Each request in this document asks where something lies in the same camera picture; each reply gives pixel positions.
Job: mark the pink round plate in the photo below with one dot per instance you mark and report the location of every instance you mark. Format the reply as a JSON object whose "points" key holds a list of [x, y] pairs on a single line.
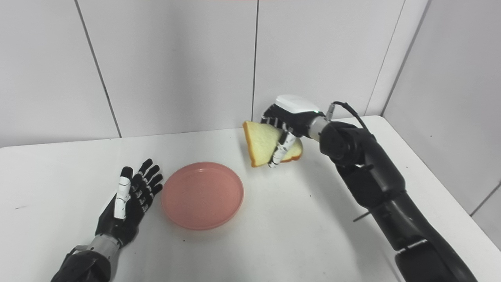
{"points": [[202, 196]]}

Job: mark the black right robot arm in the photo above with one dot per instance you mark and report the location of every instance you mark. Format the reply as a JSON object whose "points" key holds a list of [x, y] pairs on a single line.
{"points": [[375, 184]]}

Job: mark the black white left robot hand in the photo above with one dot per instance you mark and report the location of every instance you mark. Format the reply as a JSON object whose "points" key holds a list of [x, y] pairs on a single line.
{"points": [[129, 211]]}

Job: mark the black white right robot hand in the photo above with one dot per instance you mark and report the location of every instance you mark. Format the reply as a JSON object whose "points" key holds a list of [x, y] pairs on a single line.
{"points": [[295, 111]]}

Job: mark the slice of bread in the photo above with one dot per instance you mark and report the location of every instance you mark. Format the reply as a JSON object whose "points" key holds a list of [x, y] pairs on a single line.
{"points": [[260, 143]]}

